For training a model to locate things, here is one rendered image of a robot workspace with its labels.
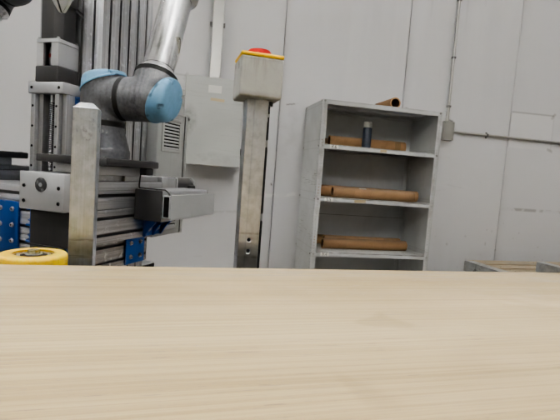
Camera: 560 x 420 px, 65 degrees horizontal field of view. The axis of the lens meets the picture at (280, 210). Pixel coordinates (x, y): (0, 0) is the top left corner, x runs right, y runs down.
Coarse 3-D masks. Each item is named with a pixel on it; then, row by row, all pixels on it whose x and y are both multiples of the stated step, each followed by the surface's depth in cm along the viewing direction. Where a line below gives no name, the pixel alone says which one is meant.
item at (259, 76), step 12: (240, 60) 69; (252, 60) 69; (264, 60) 69; (276, 60) 70; (240, 72) 69; (252, 72) 69; (264, 72) 69; (276, 72) 70; (240, 84) 69; (252, 84) 69; (264, 84) 70; (276, 84) 70; (240, 96) 70; (252, 96) 69; (264, 96) 70; (276, 96) 70
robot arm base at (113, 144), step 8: (104, 120) 114; (104, 128) 114; (112, 128) 116; (120, 128) 118; (104, 136) 115; (112, 136) 115; (120, 136) 118; (104, 144) 115; (112, 144) 115; (120, 144) 117; (104, 152) 113; (112, 152) 115; (120, 152) 116; (128, 152) 120
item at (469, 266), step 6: (468, 264) 121; (474, 264) 119; (480, 264) 118; (468, 270) 121; (474, 270) 119; (480, 270) 116; (486, 270) 114; (492, 270) 112; (498, 270) 111; (504, 270) 112
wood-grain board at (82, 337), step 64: (0, 320) 34; (64, 320) 36; (128, 320) 37; (192, 320) 38; (256, 320) 39; (320, 320) 40; (384, 320) 42; (448, 320) 43; (512, 320) 45; (0, 384) 25; (64, 384) 25; (128, 384) 26; (192, 384) 27; (256, 384) 27; (320, 384) 28; (384, 384) 28; (448, 384) 29; (512, 384) 30
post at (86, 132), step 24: (72, 120) 65; (96, 120) 65; (72, 144) 65; (96, 144) 66; (72, 168) 65; (96, 168) 66; (72, 192) 66; (96, 192) 68; (72, 216) 66; (96, 216) 69; (72, 240) 66; (72, 264) 67
